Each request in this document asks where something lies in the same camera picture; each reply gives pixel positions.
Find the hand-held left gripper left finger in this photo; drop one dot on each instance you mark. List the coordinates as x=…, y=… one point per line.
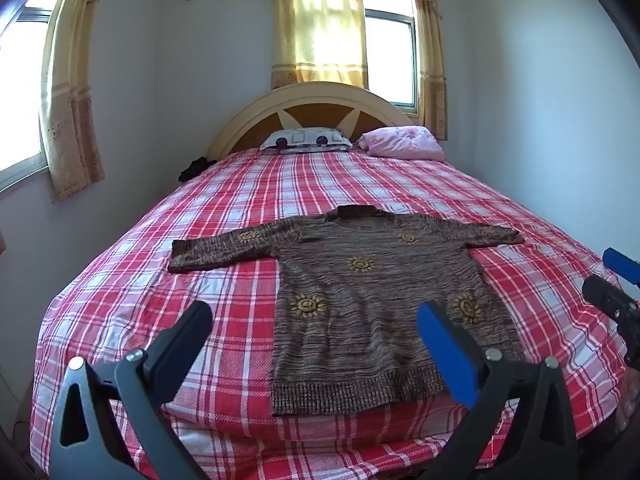
x=175, y=355

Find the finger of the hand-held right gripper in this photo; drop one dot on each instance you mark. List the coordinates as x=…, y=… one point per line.
x=607, y=297
x=622, y=265

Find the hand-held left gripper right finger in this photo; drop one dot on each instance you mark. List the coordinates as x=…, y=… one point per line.
x=447, y=355

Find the brown knitted sun-pattern sweater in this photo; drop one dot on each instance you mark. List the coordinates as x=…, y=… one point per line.
x=360, y=310

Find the red plaid bed sheet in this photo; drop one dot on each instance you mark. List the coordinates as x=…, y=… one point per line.
x=250, y=200

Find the dark cloth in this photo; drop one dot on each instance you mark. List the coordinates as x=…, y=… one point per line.
x=195, y=170

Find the pink pillow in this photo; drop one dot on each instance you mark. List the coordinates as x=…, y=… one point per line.
x=400, y=142

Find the white black patterned pillow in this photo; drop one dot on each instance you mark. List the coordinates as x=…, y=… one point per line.
x=300, y=137

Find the yellow floral curtain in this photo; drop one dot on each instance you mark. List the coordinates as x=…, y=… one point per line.
x=70, y=110
x=430, y=60
x=320, y=35

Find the cream and orange headboard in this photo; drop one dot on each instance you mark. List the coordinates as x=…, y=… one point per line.
x=310, y=115

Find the window behind headboard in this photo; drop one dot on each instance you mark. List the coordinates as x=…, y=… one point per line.
x=387, y=55

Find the side window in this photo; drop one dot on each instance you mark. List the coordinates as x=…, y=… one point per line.
x=20, y=85

